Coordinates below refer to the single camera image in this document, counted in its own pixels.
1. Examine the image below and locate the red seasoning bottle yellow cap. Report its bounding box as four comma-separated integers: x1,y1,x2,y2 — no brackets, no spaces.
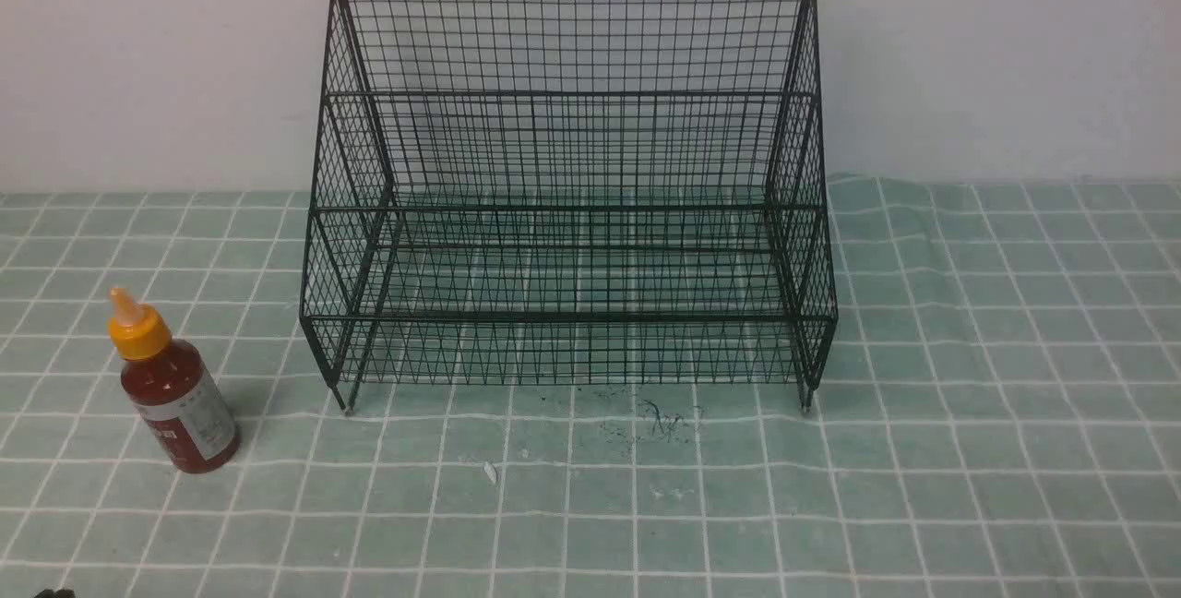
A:
107,287,241,473

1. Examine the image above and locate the green checkered tablecloth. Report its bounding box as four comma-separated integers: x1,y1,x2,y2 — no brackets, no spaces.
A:
1,176,1180,597

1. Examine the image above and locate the black wire mesh shelf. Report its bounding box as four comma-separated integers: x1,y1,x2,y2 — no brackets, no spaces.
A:
299,0,840,412

